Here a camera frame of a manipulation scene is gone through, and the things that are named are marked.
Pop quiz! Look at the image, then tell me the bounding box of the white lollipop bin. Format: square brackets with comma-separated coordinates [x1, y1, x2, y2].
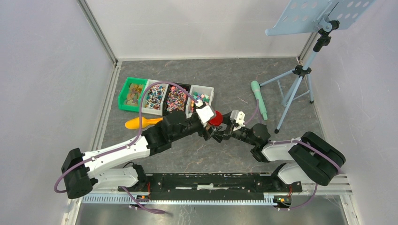
[141, 83, 169, 116]

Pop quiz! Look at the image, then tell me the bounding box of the white star candy bin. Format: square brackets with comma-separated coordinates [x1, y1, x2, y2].
[185, 85, 214, 118]

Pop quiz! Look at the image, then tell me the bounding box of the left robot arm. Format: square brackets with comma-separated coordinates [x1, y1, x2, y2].
[54, 106, 223, 199]

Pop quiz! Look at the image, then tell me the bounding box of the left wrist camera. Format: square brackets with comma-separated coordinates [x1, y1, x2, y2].
[196, 105, 216, 127]

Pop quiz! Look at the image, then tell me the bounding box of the orange plastic scoop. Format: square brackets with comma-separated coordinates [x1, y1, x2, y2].
[124, 117, 163, 130]

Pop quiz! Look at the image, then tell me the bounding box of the aluminium frame post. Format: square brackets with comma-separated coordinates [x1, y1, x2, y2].
[77, 0, 118, 65]

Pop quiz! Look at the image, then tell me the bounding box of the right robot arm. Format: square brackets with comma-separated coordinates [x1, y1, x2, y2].
[213, 123, 346, 191]

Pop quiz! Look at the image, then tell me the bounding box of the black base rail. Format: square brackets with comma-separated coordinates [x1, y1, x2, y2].
[127, 172, 303, 201]

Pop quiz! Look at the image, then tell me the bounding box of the green candy bin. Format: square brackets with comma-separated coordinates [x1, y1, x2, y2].
[118, 77, 148, 112]

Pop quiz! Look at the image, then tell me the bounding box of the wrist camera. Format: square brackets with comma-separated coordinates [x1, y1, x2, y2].
[230, 110, 245, 128]
[196, 105, 216, 127]

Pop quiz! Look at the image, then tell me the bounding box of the red jar lid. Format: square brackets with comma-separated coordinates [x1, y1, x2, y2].
[208, 111, 223, 126]

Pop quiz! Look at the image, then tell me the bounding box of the black swirl lollipop bin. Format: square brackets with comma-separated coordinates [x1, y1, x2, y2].
[162, 84, 189, 116]

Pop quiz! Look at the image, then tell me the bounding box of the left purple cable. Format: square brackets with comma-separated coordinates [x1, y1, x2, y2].
[54, 81, 201, 215]

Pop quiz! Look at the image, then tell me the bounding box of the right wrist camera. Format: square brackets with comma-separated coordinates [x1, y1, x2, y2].
[230, 110, 245, 128]

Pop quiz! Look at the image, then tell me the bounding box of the blue music stand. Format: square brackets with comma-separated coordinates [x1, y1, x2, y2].
[259, 0, 374, 134]

